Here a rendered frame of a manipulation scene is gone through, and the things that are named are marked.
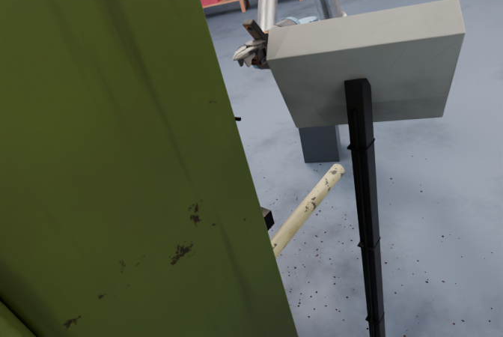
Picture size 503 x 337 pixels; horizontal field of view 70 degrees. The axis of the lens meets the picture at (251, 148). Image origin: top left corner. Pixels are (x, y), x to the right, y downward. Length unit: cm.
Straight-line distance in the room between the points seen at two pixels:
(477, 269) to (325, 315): 65
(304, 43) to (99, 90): 39
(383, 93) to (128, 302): 62
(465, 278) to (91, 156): 154
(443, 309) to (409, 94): 104
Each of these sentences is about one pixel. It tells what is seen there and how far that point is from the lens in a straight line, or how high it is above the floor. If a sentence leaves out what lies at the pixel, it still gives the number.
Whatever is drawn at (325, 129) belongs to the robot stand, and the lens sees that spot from 222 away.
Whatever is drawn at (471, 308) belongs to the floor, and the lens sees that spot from 170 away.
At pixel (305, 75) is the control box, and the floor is 111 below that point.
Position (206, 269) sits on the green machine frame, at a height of 85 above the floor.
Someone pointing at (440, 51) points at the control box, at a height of 113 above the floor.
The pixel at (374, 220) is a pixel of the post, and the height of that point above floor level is 69.
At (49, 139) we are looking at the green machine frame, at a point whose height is 123.
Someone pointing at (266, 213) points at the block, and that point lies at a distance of 85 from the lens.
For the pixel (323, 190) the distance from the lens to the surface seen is 117.
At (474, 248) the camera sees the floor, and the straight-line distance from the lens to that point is 189.
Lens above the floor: 140
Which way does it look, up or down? 32 degrees down
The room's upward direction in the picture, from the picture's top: 16 degrees counter-clockwise
